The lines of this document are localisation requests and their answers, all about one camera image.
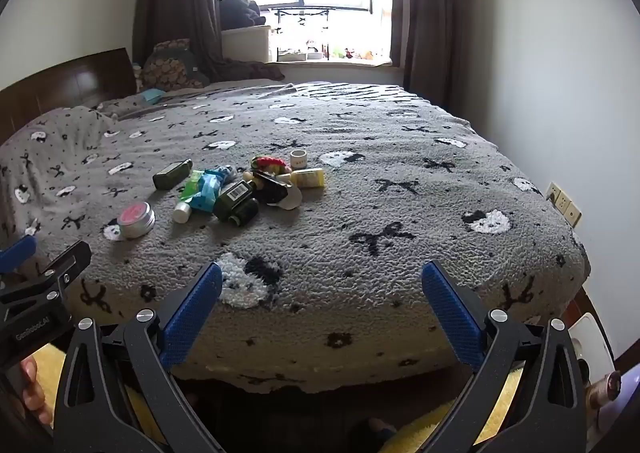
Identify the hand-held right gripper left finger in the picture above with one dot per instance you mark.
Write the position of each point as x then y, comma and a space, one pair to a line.
192, 315

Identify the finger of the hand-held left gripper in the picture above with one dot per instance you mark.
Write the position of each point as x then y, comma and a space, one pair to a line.
17, 253
67, 263

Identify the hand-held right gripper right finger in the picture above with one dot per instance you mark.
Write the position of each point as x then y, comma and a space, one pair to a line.
452, 315

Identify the round tin pink lid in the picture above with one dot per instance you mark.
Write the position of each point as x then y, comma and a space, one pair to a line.
136, 218

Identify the small dark green bottle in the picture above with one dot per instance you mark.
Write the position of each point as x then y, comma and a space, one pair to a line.
245, 214

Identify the blue tissue packet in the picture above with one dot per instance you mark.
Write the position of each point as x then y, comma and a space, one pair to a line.
210, 193

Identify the dark green bottle barcode label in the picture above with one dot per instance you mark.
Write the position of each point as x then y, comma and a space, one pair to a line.
234, 195

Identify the green tube white cap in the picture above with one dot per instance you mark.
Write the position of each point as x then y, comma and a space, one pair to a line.
191, 187

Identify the blue white small wrapper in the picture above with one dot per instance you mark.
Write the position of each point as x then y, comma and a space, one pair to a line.
228, 174

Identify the white round lid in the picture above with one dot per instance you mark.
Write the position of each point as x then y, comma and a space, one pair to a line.
292, 199

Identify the red green plush toy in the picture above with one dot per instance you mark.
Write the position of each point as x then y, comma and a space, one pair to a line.
267, 164

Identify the small white cup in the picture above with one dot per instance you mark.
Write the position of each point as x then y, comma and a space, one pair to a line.
298, 159

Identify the person's left hand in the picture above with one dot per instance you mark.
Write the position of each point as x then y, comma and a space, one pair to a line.
32, 388

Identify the grey printed blanket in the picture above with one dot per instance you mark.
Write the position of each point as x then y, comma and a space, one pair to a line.
350, 223

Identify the white plastic container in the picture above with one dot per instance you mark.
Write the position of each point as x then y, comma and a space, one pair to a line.
592, 338

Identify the dark wooden headboard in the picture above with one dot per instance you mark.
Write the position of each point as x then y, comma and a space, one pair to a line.
75, 83

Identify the small teal packet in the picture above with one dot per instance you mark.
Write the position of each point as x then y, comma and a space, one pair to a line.
151, 94

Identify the brown patterned pillow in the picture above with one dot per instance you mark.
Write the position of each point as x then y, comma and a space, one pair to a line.
170, 65

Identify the dark brown cloth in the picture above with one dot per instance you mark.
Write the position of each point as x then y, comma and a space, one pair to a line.
245, 69

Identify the row of small figurines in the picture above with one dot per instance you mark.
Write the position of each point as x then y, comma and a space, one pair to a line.
350, 53

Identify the dark cloth bundle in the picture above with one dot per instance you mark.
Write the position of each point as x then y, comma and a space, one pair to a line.
240, 12

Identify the beige wall socket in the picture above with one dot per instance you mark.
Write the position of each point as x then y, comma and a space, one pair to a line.
575, 217
564, 203
552, 191

